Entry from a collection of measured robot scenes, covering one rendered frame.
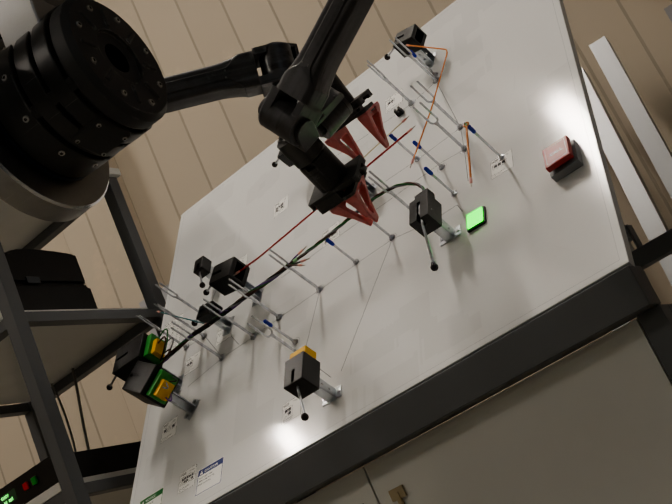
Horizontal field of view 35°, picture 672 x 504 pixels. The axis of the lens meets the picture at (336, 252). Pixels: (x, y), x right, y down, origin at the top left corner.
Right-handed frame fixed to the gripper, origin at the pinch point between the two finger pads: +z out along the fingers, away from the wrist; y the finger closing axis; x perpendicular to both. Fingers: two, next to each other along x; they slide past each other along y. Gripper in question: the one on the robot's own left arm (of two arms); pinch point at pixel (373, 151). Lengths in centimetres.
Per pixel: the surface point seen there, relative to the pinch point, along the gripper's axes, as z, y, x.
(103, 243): -13, 226, -197
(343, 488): 43, 32, 24
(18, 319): -13, 92, -1
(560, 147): 17.5, -26.2, -3.6
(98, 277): -2, 235, -190
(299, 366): 21.4, 26.4, 19.6
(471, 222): 20.5, -5.5, -3.2
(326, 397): 29.6, 28.1, 16.7
